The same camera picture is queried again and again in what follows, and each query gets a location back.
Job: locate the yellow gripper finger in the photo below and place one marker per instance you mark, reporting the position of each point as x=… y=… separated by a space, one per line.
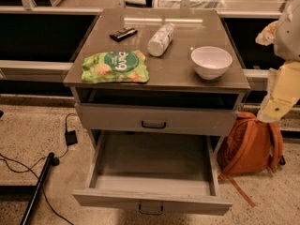
x=283 y=92
x=267 y=35

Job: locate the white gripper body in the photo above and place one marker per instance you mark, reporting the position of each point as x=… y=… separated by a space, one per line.
x=290 y=37

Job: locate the blue plastic water bottle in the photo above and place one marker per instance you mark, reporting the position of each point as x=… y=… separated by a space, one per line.
x=160 y=41

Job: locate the grey drawer cabinet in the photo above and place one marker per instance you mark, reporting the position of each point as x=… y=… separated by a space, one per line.
x=172 y=81

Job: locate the open grey middle drawer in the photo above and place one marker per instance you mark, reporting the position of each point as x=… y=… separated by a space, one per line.
x=153 y=173

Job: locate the closed grey top drawer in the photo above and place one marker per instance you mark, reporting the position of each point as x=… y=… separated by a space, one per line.
x=155 y=119

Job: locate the white bowl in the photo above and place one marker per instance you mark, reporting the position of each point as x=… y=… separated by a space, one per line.
x=210 y=62

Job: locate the orange backpack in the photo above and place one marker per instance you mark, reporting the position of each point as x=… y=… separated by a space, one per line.
x=251 y=146

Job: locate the black chocolate bar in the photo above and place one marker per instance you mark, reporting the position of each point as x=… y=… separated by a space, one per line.
x=122 y=34

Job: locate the green snack bag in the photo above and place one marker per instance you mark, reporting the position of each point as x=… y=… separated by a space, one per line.
x=115 y=67

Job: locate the black power adapter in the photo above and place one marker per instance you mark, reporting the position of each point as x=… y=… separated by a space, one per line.
x=71 y=137

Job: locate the black metal floor bar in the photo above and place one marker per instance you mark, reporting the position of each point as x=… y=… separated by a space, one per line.
x=37 y=190

